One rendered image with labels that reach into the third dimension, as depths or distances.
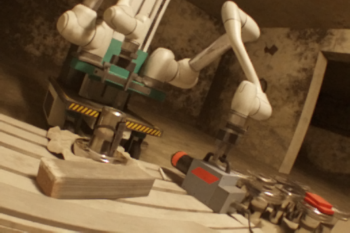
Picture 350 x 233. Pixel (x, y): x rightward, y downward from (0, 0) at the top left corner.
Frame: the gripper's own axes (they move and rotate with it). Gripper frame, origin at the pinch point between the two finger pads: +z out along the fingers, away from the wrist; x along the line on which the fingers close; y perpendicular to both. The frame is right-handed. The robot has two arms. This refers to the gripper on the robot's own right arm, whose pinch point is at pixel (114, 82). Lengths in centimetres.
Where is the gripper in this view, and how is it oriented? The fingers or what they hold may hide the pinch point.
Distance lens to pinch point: 136.5
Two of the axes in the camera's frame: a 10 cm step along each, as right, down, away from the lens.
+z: -3.7, 9.3, 0.3
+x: -7.6, -2.9, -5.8
